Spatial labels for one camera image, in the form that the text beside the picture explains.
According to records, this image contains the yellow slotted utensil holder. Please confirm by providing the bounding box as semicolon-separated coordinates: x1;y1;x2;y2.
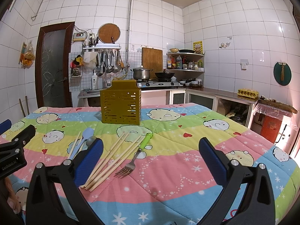
100;80;141;125

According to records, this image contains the corner wall shelf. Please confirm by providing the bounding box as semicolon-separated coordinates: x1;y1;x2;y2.
166;48;205;88

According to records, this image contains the steel pot with lid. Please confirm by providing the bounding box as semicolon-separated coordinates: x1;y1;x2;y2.
131;67;152;81

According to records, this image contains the white soap bottle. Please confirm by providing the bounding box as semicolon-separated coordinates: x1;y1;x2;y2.
91;72;98;90

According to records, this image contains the colourful cartoon quilt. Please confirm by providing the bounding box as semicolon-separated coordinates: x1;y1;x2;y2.
1;103;299;224

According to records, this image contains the hanging utensil rack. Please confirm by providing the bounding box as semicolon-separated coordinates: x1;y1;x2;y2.
82;43;125;77

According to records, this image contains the red box under counter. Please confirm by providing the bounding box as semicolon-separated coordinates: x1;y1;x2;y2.
260;115;282;144

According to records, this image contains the dark brown glass door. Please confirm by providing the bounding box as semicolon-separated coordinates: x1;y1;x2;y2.
35;22;75;108

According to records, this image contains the kitchen counter cabinet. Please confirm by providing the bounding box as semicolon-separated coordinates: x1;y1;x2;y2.
77;86;258;130

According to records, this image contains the white wall socket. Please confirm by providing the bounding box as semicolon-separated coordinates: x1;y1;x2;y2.
240;59;249;70

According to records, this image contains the wooden chopstick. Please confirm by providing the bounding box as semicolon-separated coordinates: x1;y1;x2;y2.
79;132;126;189
83;134;143;191
82;133;130;190
68;132;81;159
87;137;143;192

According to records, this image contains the yellow wall poster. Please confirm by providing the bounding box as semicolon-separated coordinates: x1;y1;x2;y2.
193;41;203;54

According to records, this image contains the orange hanging plastic bag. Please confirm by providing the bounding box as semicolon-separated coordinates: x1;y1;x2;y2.
19;41;35;68

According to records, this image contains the black wok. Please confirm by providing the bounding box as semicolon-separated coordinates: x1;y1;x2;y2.
154;70;174;80

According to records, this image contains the steel sink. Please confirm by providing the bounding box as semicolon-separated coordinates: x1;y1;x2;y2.
77;89;101;99

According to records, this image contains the yellow egg tray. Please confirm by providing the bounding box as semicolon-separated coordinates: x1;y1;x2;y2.
237;88;259;99

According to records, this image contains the rectangular wooden cutting board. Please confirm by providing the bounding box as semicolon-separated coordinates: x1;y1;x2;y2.
142;47;163;79

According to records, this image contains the green handled metal fork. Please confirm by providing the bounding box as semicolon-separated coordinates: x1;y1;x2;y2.
114;133;153;178

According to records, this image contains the grey metal spoon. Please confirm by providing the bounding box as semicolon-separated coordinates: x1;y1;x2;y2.
78;136;96;152

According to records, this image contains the light blue silicone spatula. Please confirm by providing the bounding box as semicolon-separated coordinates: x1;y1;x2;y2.
70;127;94;160

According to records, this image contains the gas stove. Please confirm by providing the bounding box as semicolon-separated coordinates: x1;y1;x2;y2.
137;80;180;90

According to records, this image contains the green round wall board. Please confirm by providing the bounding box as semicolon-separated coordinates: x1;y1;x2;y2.
273;62;292;86

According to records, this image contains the person's left hand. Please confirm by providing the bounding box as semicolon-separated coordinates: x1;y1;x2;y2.
1;177;24;224

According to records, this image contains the round wooden cutting board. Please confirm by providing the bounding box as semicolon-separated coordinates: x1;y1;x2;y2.
98;23;121;44

